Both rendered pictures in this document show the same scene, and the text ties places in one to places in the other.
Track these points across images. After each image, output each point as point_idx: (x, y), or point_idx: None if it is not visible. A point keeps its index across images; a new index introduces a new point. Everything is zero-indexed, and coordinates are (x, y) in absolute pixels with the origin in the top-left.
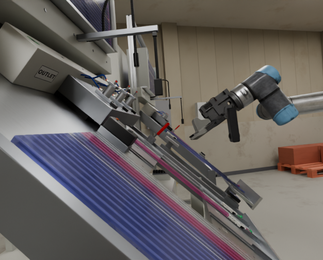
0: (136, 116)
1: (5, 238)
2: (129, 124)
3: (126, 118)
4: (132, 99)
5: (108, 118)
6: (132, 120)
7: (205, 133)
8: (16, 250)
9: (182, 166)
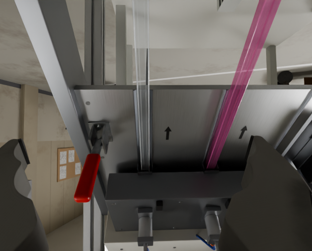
0: (149, 197)
1: (132, 59)
2: (156, 176)
3: (216, 187)
4: (151, 235)
5: (305, 180)
6: (157, 186)
7: (301, 177)
8: (130, 43)
9: (44, 10)
